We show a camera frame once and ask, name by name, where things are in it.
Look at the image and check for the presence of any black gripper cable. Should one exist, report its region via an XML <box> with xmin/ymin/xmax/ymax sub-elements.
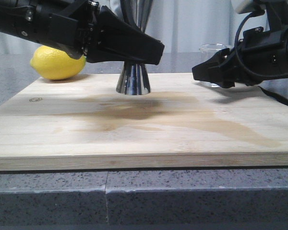
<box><xmin>234</xmin><ymin>9</ymin><xmax>288</xmax><ymax>80</ymax></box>

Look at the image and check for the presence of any glass beaker with clear liquid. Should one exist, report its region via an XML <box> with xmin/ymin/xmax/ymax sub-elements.
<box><xmin>197</xmin><ymin>44</ymin><xmax>231</xmax><ymax>88</ymax></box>

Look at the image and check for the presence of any wooden cutting board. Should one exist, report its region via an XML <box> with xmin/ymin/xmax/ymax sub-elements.
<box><xmin>0</xmin><ymin>73</ymin><xmax>288</xmax><ymax>171</ymax></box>

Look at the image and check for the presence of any black cable behind board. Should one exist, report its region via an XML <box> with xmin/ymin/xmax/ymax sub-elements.
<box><xmin>256</xmin><ymin>85</ymin><xmax>288</xmax><ymax>111</ymax></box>

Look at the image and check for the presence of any yellow lemon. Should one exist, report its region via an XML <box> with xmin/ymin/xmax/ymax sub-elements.
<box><xmin>30</xmin><ymin>46</ymin><xmax>86</xmax><ymax>81</ymax></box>

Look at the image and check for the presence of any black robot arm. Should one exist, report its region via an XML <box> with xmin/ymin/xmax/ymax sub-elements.
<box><xmin>192</xmin><ymin>0</ymin><xmax>288</xmax><ymax>89</ymax></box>

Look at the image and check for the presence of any grey curtain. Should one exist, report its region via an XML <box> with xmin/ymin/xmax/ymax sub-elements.
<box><xmin>0</xmin><ymin>0</ymin><xmax>288</xmax><ymax>55</ymax></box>

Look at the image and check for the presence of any steel double jigger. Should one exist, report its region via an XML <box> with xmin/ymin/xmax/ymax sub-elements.
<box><xmin>116</xmin><ymin>0</ymin><xmax>153</xmax><ymax>95</ymax></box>

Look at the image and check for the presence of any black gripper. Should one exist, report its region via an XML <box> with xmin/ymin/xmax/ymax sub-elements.
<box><xmin>0</xmin><ymin>0</ymin><xmax>164</xmax><ymax>65</ymax></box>
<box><xmin>192</xmin><ymin>24</ymin><xmax>288</xmax><ymax>89</ymax></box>

